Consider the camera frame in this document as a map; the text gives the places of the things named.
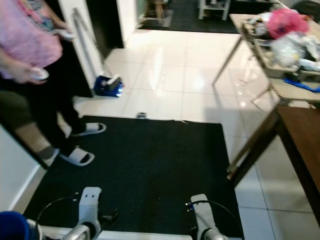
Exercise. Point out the white hand controller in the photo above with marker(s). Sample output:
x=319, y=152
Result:
x=68, y=35
x=41, y=75

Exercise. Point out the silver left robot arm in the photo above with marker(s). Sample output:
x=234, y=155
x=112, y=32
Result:
x=84, y=232

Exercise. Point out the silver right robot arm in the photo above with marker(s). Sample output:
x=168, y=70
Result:
x=210, y=235

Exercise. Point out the person's right hand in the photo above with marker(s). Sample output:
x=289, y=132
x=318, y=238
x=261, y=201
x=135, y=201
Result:
x=22, y=73

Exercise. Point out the person's left hand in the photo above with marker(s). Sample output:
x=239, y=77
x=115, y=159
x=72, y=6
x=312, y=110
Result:
x=59, y=29

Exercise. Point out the black floor mat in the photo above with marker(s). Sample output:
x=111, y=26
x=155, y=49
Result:
x=150, y=165

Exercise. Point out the white slipper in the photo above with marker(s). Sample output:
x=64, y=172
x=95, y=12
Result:
x=90, y=129
x=79, y=157

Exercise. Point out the blue round container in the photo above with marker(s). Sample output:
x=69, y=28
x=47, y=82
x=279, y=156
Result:
x=16, y=227

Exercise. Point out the small grey floor scrap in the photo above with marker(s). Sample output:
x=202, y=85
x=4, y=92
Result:
x=141, y=115

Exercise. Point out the person in pink shirt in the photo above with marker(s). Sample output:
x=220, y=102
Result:
x=25, y=30

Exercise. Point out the dark brown wooden table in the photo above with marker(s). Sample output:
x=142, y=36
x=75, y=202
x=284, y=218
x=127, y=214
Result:
x=302, y=140

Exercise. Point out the dark background rug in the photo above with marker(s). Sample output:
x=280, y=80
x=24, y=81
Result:
x=185, y=22

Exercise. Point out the wooden stool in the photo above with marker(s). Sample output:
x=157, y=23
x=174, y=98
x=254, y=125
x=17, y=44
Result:
x=157, y=7

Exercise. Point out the brown cardboard tray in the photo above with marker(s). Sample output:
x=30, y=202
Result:
x=270, y=70

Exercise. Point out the light wooden table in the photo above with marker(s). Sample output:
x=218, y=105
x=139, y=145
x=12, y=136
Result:
x=302, y=94

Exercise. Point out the white shelf rack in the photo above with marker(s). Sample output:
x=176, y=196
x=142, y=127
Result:
x=214, y=7

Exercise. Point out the blue flat wrapper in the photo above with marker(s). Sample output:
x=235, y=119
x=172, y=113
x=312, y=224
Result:
x=305, y=86

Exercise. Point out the clear white plastic bag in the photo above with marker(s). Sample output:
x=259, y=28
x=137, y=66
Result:
x=286, y=50

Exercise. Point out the white bottle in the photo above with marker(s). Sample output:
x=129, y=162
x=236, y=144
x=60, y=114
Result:
x=310, y=64

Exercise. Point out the pink plastic bag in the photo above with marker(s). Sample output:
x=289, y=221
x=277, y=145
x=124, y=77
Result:
x=286, y=22

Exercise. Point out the black chair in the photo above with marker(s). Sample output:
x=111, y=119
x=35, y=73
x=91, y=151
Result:
x=307, y=7

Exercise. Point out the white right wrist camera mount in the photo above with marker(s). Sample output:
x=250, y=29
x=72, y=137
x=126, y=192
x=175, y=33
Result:
x=200, y=214

